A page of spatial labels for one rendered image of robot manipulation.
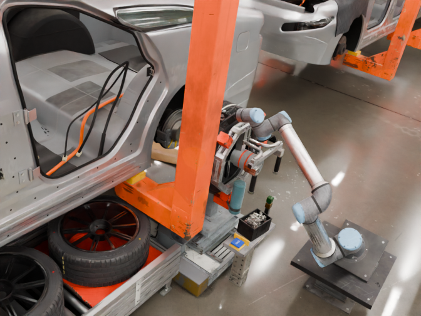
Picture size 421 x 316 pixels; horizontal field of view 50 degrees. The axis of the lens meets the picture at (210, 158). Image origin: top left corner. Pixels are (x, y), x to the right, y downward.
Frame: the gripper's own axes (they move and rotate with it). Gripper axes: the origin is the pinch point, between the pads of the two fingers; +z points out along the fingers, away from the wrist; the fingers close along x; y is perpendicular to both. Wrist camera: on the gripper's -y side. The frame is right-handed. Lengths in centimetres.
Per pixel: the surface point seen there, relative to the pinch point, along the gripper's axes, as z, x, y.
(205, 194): -13, -23, -47
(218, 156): -5.3, -17.5, -19.2
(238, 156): -0.7, -32.5, -3.2
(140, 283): 5, -42, -109
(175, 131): 45.1, -6.3, -9.5
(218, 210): 43, -82, -19
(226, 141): -13.7, -8.9, -13.3
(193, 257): 34, -85, -63
